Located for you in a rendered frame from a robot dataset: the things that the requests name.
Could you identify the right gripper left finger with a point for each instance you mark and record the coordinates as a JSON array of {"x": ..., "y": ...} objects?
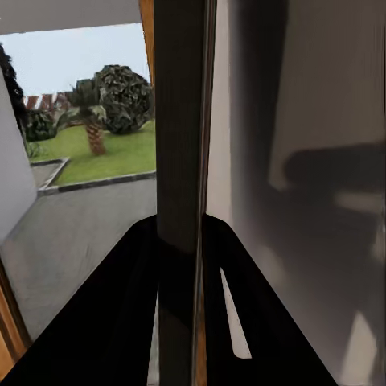
[{"x": 102, "y": 337}]

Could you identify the poster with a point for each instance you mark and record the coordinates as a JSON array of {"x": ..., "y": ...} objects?
[{"x": 184, "y": 53}]

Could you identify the door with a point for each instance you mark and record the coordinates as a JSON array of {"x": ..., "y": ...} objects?
[{"x": 77, "y": 156}]

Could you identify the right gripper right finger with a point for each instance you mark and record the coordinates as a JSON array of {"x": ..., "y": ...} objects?
[{"x": 281, "y": 354}]

